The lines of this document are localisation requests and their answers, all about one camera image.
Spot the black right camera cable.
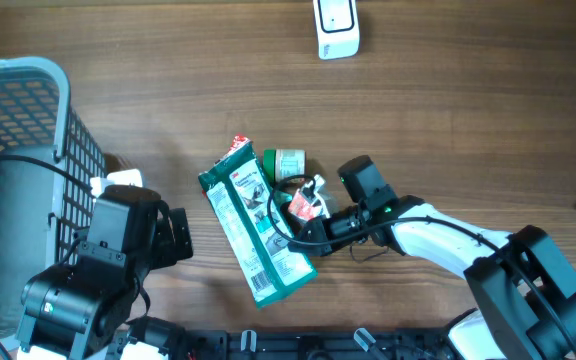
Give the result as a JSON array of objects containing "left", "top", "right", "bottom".
[{"left": 266, "top": 174, "right": 576, "bottom": 360}]

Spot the red white small carton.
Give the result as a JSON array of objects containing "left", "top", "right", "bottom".
[{"left": 288, "top": 192, "right": 325, "bottom": 224}]

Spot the grey plastic shopping basket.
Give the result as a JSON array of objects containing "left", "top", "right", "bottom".
[{"left": 0, "top": 57, "right": 106, "bottom": 351}]

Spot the small jar green lid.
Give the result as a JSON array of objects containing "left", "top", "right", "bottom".
[{"left": 262, "top": 148, "right": 306, "bottom": 183}]

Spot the white barcode scanner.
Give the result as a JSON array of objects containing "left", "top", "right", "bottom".
[{"left": 312, "top": 0, "right": 360, "bottom": 60}]

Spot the black camera cable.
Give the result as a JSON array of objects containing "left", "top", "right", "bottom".
[
  {"left": 266, "top": 174, "right": 576, "bottom": 360},
  {"left": 0, "top": 153, "right": 94, "bottom": 360}
]

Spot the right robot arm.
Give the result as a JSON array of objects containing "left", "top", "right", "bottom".
[{"left": 289, "top": 155, "right": 576, "bottom": 359}]

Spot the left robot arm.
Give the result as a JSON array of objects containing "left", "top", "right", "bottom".
[{"left": 16, "top": 185, "right": 193, "bottom": 359}]

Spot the green 3M gloves packet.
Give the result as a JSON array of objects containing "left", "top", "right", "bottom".
[{"left": 198, "top": 142, "right": 317, "bottom": 307}]

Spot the red small packet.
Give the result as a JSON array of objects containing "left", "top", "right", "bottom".
[{"left": 216, "top": 134, "right": 251, "bottom": 164}]

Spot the black left camera cable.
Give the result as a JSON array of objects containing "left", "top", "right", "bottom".
[{"left": 0, "top": 153, "right": 94, "bottom": 360}]

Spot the pale green small packet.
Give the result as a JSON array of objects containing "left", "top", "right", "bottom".
[{"left": 271, "top": 189, "right": 293, "bottom": 208}]

